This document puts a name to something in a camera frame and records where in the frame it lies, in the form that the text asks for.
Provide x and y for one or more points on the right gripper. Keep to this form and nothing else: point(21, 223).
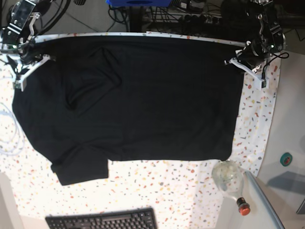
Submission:
point(20, 61)

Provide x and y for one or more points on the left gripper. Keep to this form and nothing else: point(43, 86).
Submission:
point(251, 59)

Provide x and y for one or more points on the green tape roll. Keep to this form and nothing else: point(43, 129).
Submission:
point(286, 159)

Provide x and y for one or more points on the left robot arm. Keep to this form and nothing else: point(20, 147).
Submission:
point(259, 20)

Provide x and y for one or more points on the blue box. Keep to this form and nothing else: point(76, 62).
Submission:
point(138, 3)

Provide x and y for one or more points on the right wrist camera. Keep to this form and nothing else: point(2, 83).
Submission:
point(20, 84)

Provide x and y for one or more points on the silver metal bar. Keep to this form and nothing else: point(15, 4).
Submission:
point(263, 215)

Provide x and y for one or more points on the black t-shirt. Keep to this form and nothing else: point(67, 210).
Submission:
point(129, 98)

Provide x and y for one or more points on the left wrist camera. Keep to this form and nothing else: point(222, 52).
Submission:
point(260, 83)

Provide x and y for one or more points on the clear bottle with orange cap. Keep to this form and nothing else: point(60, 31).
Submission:
point(229, 179)

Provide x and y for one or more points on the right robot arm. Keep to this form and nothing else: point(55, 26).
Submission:
point(18, 40)

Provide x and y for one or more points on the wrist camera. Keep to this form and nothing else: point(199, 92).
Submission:
point(20, 84)
point(260, 83)

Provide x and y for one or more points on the black computer keyboard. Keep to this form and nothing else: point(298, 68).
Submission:
point(129, 219)

